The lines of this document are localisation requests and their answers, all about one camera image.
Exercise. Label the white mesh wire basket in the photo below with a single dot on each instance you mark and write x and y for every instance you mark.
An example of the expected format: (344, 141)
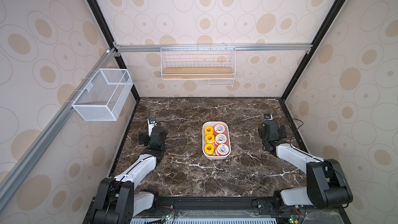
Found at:
(104, 96)

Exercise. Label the white plastic storage box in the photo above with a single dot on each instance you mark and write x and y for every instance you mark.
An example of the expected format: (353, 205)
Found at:
(213, 123)

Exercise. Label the white wire shelf wooden board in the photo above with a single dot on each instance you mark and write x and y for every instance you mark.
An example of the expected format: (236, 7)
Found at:
(217, 67)

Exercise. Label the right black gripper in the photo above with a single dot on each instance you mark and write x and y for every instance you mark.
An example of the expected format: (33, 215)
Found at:
(265, 136)

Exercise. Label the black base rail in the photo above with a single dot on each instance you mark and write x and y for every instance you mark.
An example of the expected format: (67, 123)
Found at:
(234, 210)

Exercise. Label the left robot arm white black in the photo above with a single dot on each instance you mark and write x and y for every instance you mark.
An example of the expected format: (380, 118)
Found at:
(116, 201)

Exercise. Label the aluminium rail wall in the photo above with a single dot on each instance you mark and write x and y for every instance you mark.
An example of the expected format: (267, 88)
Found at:
(223, 47)
(30, 158)

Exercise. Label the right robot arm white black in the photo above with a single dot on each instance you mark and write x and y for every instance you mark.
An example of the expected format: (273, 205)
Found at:
(326, 184)

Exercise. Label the orange white tape roll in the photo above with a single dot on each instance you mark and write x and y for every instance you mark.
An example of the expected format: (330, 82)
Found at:
(219, 129)
(220, 139)
(222, 150)

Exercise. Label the aluminium rail left wall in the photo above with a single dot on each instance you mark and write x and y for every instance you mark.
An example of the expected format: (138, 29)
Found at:
(30, 158)

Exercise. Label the aluminium rail back wall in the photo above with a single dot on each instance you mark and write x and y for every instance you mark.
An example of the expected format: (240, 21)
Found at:
(223, 47)

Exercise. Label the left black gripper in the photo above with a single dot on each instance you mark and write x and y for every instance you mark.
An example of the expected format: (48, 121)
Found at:
(142, 138)

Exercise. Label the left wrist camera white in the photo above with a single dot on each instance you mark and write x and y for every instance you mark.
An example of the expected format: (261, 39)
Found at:
(152, 122)

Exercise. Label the yellow tape roll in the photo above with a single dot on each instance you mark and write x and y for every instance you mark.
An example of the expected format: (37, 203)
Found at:
(209, 139)
(209, 149)
(208, 130)

